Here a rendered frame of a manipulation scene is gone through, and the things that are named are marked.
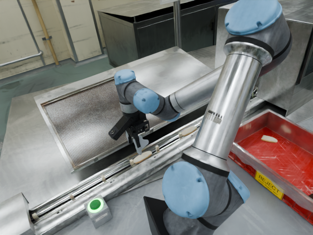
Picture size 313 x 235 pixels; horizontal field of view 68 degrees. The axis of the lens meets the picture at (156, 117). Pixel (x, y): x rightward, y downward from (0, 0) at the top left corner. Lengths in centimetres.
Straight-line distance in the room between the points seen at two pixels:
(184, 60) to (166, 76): 23
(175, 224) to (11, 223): 57
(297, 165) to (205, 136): 69
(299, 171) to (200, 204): 70
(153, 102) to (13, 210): 63
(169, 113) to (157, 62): 85
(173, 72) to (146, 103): 85
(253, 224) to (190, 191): 47
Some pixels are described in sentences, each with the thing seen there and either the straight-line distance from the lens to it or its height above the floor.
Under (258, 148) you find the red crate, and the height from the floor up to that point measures 82.
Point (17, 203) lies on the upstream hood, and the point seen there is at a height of 92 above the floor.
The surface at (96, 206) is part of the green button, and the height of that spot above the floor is 91.
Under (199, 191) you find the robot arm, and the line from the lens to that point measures 50.
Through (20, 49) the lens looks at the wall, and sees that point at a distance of 455.
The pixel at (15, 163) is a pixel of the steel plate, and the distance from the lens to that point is 138.
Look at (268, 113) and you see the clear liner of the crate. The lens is 126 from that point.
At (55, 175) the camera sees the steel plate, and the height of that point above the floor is 82.
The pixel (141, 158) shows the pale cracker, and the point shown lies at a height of 86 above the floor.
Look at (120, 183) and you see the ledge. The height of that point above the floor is 86.
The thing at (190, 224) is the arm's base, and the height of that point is 103.
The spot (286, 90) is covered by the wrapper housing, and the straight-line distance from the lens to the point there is 135.
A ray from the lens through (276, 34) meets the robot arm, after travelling 61.
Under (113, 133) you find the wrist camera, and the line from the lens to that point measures 90.
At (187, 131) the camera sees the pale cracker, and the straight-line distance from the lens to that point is 118.
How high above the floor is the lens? 163
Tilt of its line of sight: 37 degrees down
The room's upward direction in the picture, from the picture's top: 7 degrees counter-clockwise
